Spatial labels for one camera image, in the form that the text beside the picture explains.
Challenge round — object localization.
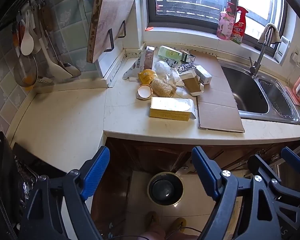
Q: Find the white rice paddle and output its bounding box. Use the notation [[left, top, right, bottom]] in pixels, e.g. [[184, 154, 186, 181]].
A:
[[21, 10, 34, 56]]

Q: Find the pink soap holder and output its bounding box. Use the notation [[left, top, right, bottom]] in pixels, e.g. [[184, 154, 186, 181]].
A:
[[284, 73, 300, 107]]

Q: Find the stainless steel sink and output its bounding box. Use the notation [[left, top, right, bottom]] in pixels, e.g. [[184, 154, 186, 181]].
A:
[[219, 60, 300, 125]]

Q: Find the white paper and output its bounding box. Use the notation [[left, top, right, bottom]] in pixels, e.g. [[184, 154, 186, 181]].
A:
[[165, 67, 185, 87]]

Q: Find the pink refill pouch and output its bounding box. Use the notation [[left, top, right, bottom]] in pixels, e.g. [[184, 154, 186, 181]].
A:
[[216, 2, 236, 40]]

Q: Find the yellow cracker bag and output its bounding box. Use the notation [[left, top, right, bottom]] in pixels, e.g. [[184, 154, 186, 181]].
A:
[[138, 69, 158, 85]]

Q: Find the tan loofah sponge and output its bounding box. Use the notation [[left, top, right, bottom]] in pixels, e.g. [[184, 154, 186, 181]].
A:
[[151, 78, 177, 98]]

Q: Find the green drink bottle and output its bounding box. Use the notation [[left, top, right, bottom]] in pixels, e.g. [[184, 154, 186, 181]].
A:
[[158, 46, 183, 61]]

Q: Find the small white box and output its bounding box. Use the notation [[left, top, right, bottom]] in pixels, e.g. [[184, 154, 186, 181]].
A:
[[194, 65, 212, 85]]

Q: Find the brown white coffee box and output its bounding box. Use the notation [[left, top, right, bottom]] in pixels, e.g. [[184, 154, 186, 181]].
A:
[[122, 46, 155, 81]]

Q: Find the yellow slipper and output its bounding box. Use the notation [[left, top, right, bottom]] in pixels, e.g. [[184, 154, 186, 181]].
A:
[[166, 217, 187, 239]]

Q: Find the red spray bottle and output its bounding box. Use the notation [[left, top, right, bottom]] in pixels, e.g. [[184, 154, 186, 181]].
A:
[[230, 6, 249, 44]]

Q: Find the chrome kitchen faucet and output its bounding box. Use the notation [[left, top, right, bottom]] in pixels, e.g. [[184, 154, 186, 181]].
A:
[[248, 23, 281, 77]]

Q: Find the round trash bin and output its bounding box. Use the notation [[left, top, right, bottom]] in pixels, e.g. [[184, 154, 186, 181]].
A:
[[147, 172, 184, 206]]

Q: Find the clear plastic bag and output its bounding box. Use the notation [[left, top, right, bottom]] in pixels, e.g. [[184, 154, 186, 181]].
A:
[[153, 61, 171, 78]]

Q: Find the black stove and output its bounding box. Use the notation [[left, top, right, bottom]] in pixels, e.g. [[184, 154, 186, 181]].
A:
[[0, 131, 65, 239]]

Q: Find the flat brown cardboard sheet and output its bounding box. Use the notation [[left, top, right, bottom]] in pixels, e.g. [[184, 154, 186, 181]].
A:
[[190, 50, 244, 133]]

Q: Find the brown white paper carton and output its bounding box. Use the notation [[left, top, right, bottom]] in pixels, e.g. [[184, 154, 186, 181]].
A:
[[180, 69, 204, 96]]

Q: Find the wooden cutting board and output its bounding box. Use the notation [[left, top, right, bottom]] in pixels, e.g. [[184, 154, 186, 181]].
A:
[[87, 0, 134, 63]]

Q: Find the green white cigarette box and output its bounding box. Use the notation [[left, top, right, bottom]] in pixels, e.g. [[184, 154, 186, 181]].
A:
[[181, 50, 196, 63]]

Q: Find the silver foil bag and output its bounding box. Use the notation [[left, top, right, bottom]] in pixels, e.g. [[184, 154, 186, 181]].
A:
[[177, 63, 195, 74]]

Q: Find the yellow toothpaste box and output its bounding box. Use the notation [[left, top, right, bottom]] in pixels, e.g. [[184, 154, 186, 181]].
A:
[[149, 97, 196, 121]]

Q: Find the white slotted spatula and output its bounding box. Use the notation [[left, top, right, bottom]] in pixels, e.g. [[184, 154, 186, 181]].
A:
[[39, 37, 72, 80]]

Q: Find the metal strainer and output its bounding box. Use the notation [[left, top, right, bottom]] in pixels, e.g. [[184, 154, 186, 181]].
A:
[[13, 54, 38, 88]]

